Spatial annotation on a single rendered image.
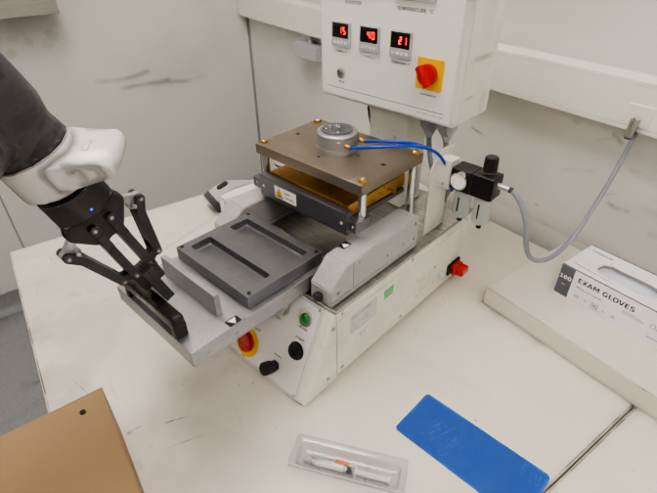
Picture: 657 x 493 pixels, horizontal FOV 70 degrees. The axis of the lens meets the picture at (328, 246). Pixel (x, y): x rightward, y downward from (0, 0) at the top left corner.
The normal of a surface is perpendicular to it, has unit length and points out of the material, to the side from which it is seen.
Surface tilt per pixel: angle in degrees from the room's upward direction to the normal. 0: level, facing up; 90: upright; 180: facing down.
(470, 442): 0
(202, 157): 90
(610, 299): 87
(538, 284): 0
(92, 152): 19
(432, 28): 90
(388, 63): 90
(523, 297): 0
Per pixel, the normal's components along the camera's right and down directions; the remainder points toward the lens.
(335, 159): -0.01, -0.82
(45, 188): 0.32, 0.69
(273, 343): -0.62, 0.04
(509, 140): -0.82, 0.33
